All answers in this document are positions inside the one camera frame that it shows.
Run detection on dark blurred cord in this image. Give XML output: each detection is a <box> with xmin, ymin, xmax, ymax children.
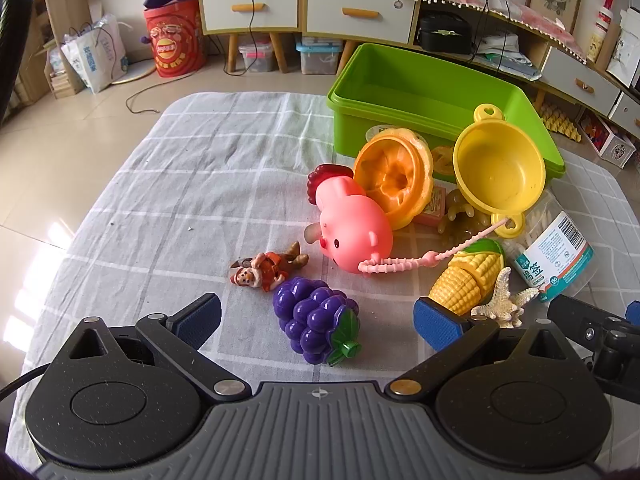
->
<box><xmin>0</xmin><ymin>0</ymin><xmax>35</xmax><ymax>123</ymax></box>

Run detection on white paper bag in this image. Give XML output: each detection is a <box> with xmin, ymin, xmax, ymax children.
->
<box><xmin>60</xmin><ymin>13</ymin><xmax>130</xmax><ymax>95</ymax></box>

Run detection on low curved wooden cabinet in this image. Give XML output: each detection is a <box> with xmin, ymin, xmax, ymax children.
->
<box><xmin>412</xmin><ymin>0</ymin><xmax>640</xmax><ymax>141</ymax></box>

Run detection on clear storage box blue lid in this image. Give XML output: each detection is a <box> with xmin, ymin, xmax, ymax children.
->
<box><xmin>296</xmin><ymin>36</ymin><xmax>343</xmax><ymax>76</ymax></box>

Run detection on orange toy pumpkin half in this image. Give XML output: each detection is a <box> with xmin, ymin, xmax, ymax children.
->
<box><xmin>353</xmin><ymin>127</ymin><xmax>435</xmax><ymax>232</ymax></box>

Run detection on grey checked cloth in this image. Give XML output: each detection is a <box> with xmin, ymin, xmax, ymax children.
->
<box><xmin>12</xmin><ymin>91</ymin><xmax>640</xmax><ymax>480</ymax></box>

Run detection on yellow toy corn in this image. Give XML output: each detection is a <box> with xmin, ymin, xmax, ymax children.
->
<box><xmin>428</xmin><ymin>238</ymin><xmax>506</xmax><ymax>317</ymax></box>

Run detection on yellow toy pot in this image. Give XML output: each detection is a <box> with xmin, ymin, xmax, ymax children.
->
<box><xmin>452</xmin><ymin>103</ymin><xmax>547</xmax><ymax>239</ymax></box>

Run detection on white starfish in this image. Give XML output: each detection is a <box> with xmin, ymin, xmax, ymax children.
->
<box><xmin>470</xmin><ymin>266</ymin><xmax>541</xmax><ymax>330</ymax></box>

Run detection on white red bottle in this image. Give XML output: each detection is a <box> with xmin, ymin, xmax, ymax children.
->
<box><xmin>587</xmin><ymin>7</ymin><xmax>615</xmax><ymax>63</ymax></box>

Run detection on small orange box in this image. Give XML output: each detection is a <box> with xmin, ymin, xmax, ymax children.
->
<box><xmin>412</xmin><ymin>183</ymin><xmax>448</xmax><ymax>227</ymax></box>

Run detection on red printed barrel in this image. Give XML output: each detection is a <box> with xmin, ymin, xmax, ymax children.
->
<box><xmin>143</xmin><ymin>0</ymin><xmax>207</xmax><ymax>79</ymax></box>

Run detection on clear cotton swab jar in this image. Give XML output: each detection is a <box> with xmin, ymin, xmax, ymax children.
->
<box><xmin>500</xmin><ymin>187</ymin><xmax>601</xmax><ymax>303</ymax></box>

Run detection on tall wooden drawer cabinet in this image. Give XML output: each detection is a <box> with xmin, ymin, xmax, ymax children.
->
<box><xmin>194</xmin><ymin>0</ymin><xmax>422</xmax><ymax>77</ymax></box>

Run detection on white printed carton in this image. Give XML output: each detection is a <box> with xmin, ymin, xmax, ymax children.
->
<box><xmin>580</xmin><ymin>110</ymin><xmax>637</xmax><ymax>169</ymax></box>

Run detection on white appliance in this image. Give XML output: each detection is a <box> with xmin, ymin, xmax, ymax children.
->
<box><xmin>606</xmin><ymin>7</ymin><xmax>640</xmax><ymax>87</ymax></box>

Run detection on pink toy pig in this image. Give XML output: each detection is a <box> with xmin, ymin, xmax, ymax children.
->
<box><xmin>304</xmin><ymin>163</ymin><xmax>394</xmax><ymax>275</ymax></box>

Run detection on purple toy grapes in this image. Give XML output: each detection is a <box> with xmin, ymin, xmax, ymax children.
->
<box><xmin>272</xmin><ymin>276</ymin><xmax>362</xmax><ymax>367</ymax></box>

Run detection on amber hair claw clip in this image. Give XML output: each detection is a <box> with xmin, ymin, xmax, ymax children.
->
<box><xmin>438</xmin><ymin>187</ymin><xmax>488</xmax><ymax>236</ymax></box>

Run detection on clear storage box pink contents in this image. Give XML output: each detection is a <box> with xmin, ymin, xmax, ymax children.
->
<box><xmin>238</xmin><ymin>40</ymin><xmax>276</xmax><ymax>73</ymax></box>

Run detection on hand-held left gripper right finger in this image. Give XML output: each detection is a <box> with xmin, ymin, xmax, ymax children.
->
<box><xmin>387</xmin><ymin>296</ymin><xmax>583</xmax><ymax>403</ymax></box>

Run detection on green plastic box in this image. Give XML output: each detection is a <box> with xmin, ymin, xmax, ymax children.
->
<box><xmin>326</xmin><ymin>42</ymin><xmax>567</xmax><ymax>183</ymax></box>

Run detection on white round floor disc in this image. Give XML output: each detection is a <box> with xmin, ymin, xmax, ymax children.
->
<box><xmin>111</xmin><ymin>56</ymin><xmax>160</xmax><ymax>86</ymax></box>

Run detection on black case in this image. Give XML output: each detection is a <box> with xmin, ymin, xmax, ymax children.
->
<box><xmin>417</xmin><ymin>12</ymin><xmax>473</xmax><ymax>56</ymax></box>

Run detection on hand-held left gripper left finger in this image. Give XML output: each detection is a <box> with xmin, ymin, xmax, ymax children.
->
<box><xmin>52</xmin><ymin>294</ymin><xmax>252</xmax><ymax>403</ymax></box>

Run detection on pink beaded stick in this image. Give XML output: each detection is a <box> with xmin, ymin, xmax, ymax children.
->
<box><xmin>358</xmin><ymin>217</ymin><xmax>516</xmax><ymax>277</ymax></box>

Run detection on small brown monkey figurine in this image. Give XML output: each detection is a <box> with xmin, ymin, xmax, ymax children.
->
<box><xmin>229</xmin><ymin>241</ymin><xmax>310</xmax><ymax>293</ymax></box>

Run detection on black braided cable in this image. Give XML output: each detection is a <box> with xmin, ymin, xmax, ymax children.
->
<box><xmin>0</xmin><ymin>364</ymin><xmax>48</xmax><ymax>403</ymax></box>

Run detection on black floor cable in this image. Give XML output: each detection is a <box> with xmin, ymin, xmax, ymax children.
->
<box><xmin>125</xmin><ymin>77</ymin><xmax>168</xmax><ymax>115</ymax></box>

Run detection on wooden side shelf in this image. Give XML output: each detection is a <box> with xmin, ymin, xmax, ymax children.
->
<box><xmin>15</xmin><ymin>0</ymin><xmax>103</xmax><ymax>101</ymax></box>

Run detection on stack of papers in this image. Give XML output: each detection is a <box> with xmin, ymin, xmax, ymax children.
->
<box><xmin>475</xmin><ymin>35</ymin><xmax>543</xmax><ymax>81</ymax></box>

